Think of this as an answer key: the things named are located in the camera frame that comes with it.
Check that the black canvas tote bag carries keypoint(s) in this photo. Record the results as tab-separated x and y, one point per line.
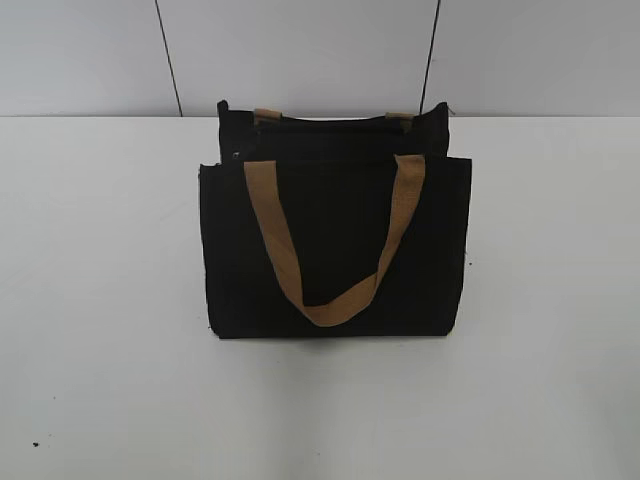
335	228

